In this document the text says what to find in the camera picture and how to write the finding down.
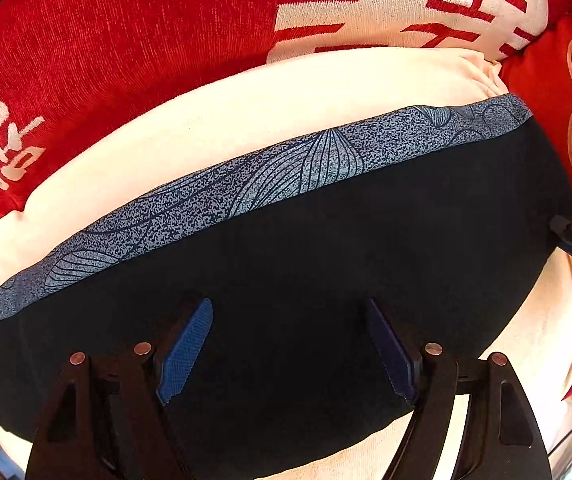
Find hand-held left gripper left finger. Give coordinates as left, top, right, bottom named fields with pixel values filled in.
left=24, top=297, right=214, bottom=480

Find red printed blanket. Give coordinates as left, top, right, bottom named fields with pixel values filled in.
left=0, top=0, right=572, bottom=453

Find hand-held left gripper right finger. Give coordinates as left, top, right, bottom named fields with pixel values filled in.
left=366, top=299, right=553, bottom=480

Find red floral pillow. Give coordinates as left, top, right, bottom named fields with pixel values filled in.
left=498, top=9, right=572, bottom=403

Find cream blanket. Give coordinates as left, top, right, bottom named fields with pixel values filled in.
left=0, top=46, right=572, bottom=480

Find black pants with blue trim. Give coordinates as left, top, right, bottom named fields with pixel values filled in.
left=0, top=102, right=572, bottom=478

